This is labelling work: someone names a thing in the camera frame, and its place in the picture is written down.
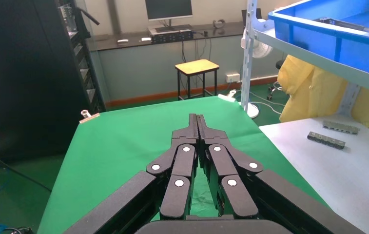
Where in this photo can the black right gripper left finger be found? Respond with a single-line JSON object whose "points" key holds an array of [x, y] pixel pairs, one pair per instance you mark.
{"points": [[179, 168]]}

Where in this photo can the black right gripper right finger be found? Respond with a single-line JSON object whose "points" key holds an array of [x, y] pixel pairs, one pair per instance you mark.
{"points": [[226, 168]]}

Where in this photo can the green table cloth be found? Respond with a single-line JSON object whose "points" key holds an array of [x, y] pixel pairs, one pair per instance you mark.
{"points": [[123, 145]]}

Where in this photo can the silver binder clip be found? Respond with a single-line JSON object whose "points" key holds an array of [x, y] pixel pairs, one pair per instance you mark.
{"points": [[227, 97], [89, 118]]}

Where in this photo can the yellow top black stool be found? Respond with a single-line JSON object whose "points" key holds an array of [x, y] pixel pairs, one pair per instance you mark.
{"points": [[197, 66]]}

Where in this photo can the grey slotted connector part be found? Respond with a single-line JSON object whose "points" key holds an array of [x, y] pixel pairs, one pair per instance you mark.
{"points": [[326, 140], [341, 127]]}

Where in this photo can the yellow plastic bag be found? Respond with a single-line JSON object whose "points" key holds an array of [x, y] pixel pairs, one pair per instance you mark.
{"points": [[313, 93]]}

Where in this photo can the black rolling chair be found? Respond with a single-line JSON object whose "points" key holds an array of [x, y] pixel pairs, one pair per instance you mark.
{"points": [[279, 64]]}

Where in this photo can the white standing fan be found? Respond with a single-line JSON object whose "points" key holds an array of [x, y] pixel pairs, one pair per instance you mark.
{"points": [[263, 48]]}

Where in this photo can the black equipment box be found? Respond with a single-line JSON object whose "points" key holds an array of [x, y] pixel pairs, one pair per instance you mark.
{"points": [[171, 37]]}

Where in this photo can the small white desk item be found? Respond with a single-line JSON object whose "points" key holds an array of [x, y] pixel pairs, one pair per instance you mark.
{"points": [[123, 41], [145, 39]]}

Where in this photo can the white metal shelf board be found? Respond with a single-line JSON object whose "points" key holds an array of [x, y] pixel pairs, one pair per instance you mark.
{"points": [[316, 64]]}

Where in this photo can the dark long desk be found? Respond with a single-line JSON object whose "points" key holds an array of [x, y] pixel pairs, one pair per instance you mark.
{"points": [[106, 43]]}

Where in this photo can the black computer monitor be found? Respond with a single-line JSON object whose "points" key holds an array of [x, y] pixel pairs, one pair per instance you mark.
{"points": [[168, 9]]}

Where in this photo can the black angled rod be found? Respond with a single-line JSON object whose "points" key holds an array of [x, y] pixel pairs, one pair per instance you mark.
{"points": [[89, 16]]}

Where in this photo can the blue plastic bin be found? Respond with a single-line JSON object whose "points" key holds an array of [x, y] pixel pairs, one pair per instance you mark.
{"points": [[358, 51]]}

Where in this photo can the black equipment cabinet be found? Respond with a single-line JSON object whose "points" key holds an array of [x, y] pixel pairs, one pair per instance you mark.
{"points": [[26, 80]]}

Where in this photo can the white wall power outlet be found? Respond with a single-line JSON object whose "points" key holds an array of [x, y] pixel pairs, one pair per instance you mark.
{"points": [[232, 77]]}

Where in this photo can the white perforated shelf post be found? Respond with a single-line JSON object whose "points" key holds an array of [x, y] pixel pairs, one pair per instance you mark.
{"points": [[349, 97], [248, 64]]}

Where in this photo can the silver sheet metal bracket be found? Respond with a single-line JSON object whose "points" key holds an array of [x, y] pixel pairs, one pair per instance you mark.
{"points": [[342, 23]]}

